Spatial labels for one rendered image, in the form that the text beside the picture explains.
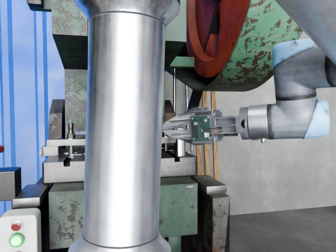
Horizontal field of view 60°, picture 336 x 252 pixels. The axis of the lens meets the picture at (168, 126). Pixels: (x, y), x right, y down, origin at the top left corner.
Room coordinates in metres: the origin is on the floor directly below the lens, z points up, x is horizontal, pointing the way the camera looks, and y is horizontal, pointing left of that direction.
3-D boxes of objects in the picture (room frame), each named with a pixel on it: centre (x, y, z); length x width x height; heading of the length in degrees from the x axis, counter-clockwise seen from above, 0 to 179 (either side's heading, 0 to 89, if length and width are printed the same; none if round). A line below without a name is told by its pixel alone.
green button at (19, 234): (0.59, 0.31, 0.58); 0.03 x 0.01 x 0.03; 104
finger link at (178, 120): (0.70, -0.02, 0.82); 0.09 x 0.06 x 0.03; 66
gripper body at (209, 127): (0.65, -0.12, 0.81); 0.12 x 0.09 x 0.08; 66
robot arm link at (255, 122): (0.62, -0.19, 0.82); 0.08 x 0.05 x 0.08; 156
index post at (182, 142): (0.91, -0.04, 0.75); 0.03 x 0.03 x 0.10; 14
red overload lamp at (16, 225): (0.59, 0.31, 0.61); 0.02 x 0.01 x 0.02; 104
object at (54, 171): (0.99, 0.16, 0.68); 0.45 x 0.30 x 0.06; 104
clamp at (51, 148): (0.95, 0.33, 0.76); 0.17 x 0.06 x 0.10; 104
